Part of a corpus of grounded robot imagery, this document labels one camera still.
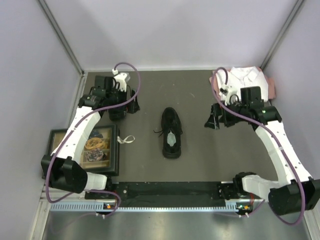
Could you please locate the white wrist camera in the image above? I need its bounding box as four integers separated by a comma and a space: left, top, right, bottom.
112, 69, 131, 92
219, 85, 237, 106

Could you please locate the white folded shirt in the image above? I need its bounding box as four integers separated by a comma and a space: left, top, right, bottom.
215, 66, 269, 102

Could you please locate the black shoe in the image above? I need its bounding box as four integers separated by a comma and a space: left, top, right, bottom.
161, 107, 183, 159
108, 105, 127, 122

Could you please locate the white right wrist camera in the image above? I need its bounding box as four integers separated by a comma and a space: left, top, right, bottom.
219, 85, 237, 106

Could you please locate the white slotted cable duct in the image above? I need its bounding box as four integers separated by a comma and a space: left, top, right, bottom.
50, 201, 252, 213

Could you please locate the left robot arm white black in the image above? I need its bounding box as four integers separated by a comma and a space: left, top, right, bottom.
41, 72, 140, 199

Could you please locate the white ribbon loop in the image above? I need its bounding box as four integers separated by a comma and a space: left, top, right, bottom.
117, 135, 136, 145

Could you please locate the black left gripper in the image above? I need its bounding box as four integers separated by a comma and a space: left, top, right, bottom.
106, 85, 140, 114

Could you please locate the black framed compartment box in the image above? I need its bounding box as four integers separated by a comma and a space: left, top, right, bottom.
41, 124, 120, 179

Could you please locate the black base plate strip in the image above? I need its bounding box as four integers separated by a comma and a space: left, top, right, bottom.
84, 181, 264, 208

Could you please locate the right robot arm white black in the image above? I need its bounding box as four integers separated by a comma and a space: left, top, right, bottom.
204, 85, 320, 216

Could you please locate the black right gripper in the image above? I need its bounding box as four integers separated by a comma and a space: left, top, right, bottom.
204, 99, 249, 130

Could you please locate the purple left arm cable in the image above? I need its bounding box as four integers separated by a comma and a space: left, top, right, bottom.
44, 62, 141, 218

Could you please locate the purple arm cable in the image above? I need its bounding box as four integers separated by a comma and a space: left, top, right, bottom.
44, 62, 141, 218
211, 67, 306, 225

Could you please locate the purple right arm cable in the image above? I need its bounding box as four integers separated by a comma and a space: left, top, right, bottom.
211, 67, 306, 225

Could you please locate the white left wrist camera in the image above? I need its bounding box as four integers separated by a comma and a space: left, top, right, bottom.
112, 69, 131, 92

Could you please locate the pink folded cloth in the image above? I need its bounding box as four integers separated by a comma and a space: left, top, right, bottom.
213, 67, 276, 101

